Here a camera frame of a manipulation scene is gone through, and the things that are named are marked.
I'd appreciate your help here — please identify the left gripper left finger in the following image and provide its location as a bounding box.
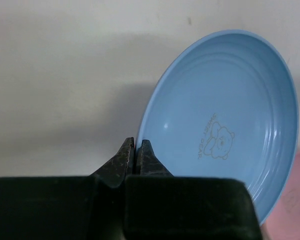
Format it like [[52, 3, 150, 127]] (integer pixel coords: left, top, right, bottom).
[[91, 137, 135, 188]]

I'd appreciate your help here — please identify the pink plastic plate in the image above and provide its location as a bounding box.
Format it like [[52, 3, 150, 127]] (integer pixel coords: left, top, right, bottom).
[[261, 151, 300, 240]]

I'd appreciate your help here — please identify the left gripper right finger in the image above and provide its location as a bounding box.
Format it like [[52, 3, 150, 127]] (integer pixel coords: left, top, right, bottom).
[[135, 139, 173, 177]]

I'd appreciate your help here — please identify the blue plastic plate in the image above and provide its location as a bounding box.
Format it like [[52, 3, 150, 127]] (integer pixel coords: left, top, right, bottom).
[[135, 29, 299, 224]]

